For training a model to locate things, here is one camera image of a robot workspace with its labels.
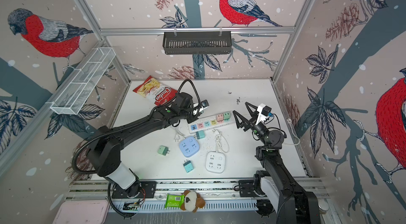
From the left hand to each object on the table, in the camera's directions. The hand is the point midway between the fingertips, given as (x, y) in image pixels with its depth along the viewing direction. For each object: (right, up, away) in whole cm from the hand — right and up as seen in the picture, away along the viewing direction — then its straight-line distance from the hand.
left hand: (199, 109), depth 84 cm
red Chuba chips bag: (-33, +9, +26) cm, 42 cm away
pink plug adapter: (+12, -6, +8) cm, 16 cm away
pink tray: (-49, -42, -18) cm, 67 cm away
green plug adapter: (-20, -23, 0) cm, 30 cm away
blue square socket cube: (-6, -21, +1) cm, 22 cm away
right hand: (+19, 0, -13) cm, 23 cm away
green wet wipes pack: (-10, -40, -14) cm, 44 cm away
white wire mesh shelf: (-59, +10, -10) cm, 60 cm away
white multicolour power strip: (+6, -10, +11) cm, 16 cm away
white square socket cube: (+9, -27, -4) cm, 29 cm away
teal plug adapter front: (-5, -29, -5) cm, 30 cm away
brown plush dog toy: (-2, -39, -16) cm, 43 cm away
